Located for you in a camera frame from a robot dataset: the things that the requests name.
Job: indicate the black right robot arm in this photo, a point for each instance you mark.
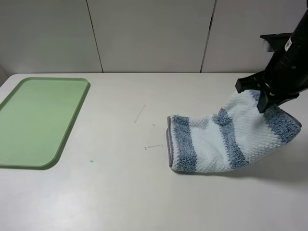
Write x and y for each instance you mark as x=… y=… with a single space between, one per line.
x=300 y=21

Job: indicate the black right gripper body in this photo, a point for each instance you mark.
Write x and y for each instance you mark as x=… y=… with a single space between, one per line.
x=286 y=75

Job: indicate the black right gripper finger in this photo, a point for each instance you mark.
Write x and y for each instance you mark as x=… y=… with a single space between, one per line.
x=251 y=82
x=265 y=101

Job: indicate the blue white striped towel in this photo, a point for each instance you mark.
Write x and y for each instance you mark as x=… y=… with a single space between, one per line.
x=238 y=135

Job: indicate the green plastic tray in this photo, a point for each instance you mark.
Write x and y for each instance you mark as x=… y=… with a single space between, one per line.
x=36 y=118

